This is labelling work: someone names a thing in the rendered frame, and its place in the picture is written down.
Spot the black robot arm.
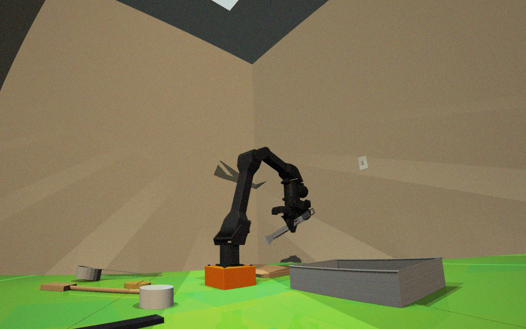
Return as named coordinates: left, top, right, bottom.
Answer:
left=213, top=147, right=311, bottom=267

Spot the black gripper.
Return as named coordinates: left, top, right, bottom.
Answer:
left=272, top=194, right=307, bottom=233

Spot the yellow flat round disc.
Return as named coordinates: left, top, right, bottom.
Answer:
left=125, top=281, right=151, bottom=289

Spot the grey cylinder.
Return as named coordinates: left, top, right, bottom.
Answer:
left=139, top=284, right=174, bottom=310

